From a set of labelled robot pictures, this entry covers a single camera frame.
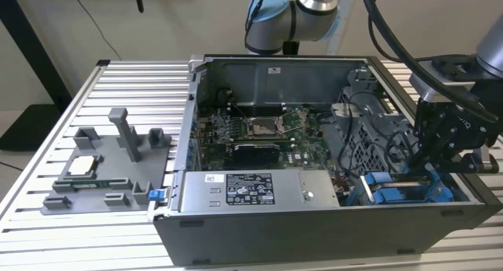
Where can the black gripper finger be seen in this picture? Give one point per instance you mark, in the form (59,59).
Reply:
(468,163)
(433,135)

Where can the hard disk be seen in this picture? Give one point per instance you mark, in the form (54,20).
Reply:
(383,196)

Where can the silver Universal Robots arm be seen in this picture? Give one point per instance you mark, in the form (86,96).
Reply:
(310,17)

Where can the grey disk bay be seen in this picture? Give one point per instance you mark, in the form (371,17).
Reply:
(358,191)

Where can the grey metal drive cage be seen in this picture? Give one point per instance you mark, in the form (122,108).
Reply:
(362,141)

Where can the green motherboard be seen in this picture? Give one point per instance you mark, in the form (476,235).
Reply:
(310,135)

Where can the CPU socket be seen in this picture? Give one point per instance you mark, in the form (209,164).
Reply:
(263,126)

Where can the black graphics card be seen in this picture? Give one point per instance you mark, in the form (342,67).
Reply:
(258,156)

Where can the black RAM slots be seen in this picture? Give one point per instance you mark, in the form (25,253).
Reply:
(255,108)

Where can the thin metal locking lever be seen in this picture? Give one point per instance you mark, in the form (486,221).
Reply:
(239,111)

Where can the dark grey PC case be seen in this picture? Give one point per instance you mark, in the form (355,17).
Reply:
(275,238)

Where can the silver power supply unit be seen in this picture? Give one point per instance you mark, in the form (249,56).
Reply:
(197,194)

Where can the blue case latch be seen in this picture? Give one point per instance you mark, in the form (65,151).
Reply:
(157,195)

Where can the grey parts rack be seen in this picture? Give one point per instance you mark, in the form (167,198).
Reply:
(106,165)

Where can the green RAM stick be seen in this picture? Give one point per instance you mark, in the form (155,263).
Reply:
(105,182)

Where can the black antenna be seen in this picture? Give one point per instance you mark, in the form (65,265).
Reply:
(138,0)

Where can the silver CPU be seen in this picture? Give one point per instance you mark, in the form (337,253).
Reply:
(83,165)

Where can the silver black wrist camera mount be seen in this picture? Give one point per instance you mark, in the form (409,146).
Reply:
(433,89)

